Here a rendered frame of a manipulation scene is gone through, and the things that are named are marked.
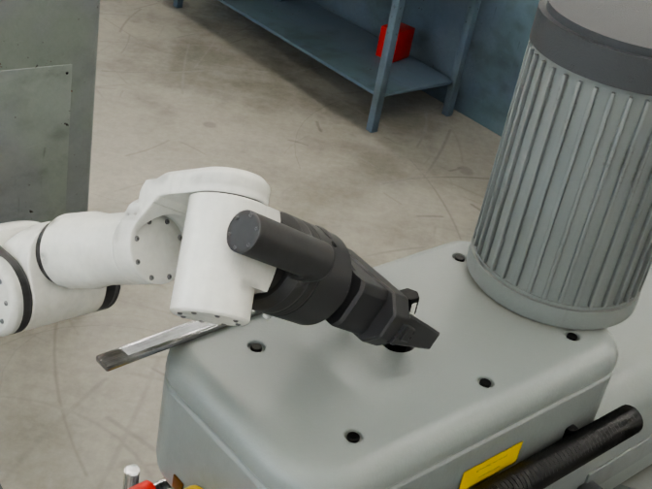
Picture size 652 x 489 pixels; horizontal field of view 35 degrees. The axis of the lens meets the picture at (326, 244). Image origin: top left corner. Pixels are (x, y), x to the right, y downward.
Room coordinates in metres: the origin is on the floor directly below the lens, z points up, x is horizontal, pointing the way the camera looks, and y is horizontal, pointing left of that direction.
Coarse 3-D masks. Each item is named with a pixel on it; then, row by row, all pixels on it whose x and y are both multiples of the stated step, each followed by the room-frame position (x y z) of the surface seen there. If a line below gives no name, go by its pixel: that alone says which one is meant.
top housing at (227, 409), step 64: (448, 256) 1.05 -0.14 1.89; (256, 320) 0.85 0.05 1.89; (448, 320) 0.92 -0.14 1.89; (512, 320) 0.94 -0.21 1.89; (192, 384) 0.74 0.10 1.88; (256, 384) 0.75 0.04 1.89; (320, 384) 0.77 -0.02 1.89; (384, 384) 0.79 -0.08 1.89; (448, 384) 0.81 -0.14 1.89; (512, 384) 0.83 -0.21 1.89; (576, 384) 0.88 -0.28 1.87; (192, 448) 0.73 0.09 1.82; (256, 448) 0.67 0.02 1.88; (320, 448) 0.68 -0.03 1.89; (384, 448) 0.70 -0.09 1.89; (448, 448) 0.74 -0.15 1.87; (512, 448) 0.81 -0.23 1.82
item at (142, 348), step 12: (252, 312) 0.85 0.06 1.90; (192, 324) 0.81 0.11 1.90; (204, 324) 0.81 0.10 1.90; (216, 324) 0.82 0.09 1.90; (156, 336) 0.78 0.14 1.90; (168, 336) 0.78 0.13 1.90; (180, 336) 0.79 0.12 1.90; (192, 336) 0.79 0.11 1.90; (120, 348) 0.75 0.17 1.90; (132, 348) 0.75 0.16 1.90; (144, 348) 0.76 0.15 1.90; (156, 348) 0.76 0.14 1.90; (168, 348) 0.77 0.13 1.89; (96, 360) 0.73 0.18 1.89; (108, 360) 0.73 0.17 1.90; (120, 360) 0.74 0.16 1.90; (132, 360) 0.74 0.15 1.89
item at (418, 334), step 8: (416, 320) 0.80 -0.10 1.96; (408, 328) 0.79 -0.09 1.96; (416, 328) 0.80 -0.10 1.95; (424, 328) 0.81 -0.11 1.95; (432, 328) 0.82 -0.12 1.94; (408, 336) 0.79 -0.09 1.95; (416, 336) 0.80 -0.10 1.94; (424, 336) 0.81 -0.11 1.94; (432, 336) 0.82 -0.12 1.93; (400, 344) 0.79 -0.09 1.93; (408, 344) 0.80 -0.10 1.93; (416, 344) 0.81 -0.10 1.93; (424, 344) 0.81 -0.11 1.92; (432, 344) 0.82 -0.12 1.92
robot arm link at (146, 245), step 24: (216, 168) 0.73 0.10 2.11; (144, 192) 0.76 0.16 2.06; (168, 192) 0.74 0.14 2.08; (192, 192) 0.73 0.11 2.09; (240, 192) 0.72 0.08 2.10; (264, 192) 0.74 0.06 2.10; (144, 216) 0.74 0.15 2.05; (168, 216) 0.77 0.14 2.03; (120, 240) 0.74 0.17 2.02; (144, 240) 0.74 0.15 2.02; (168, 240) 0.76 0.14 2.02; (120, 264) 0.73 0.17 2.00; (144, 264) 0.73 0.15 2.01; (168, 264) 0.75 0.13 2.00
